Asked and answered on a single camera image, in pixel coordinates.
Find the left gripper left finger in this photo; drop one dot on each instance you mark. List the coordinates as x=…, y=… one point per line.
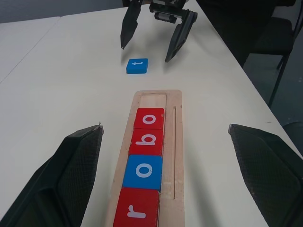
x=47, y=184

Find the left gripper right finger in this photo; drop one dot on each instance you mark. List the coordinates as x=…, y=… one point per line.
x=274, y=179

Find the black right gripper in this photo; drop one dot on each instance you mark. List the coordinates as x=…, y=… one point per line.
x=165, y=14

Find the red letter o block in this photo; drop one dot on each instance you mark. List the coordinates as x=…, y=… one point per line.
x=142, y=113

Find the red letter b block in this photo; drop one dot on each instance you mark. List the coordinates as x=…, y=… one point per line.
x=158, y=146

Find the blue letter t block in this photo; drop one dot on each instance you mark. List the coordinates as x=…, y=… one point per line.
x=132, y=68

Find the blue letter o block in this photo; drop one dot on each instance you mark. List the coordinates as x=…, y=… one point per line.
x=132, y=165

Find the red letter r block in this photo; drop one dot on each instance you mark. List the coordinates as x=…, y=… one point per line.
x=149, y=201

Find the wooden letter tray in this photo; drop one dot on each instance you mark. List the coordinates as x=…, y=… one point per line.
x=176, y=146

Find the black fabric chair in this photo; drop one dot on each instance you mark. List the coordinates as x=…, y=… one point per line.
x=232, y=26

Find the black metal-legged chair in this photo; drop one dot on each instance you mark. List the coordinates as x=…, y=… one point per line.
x=281, y=40

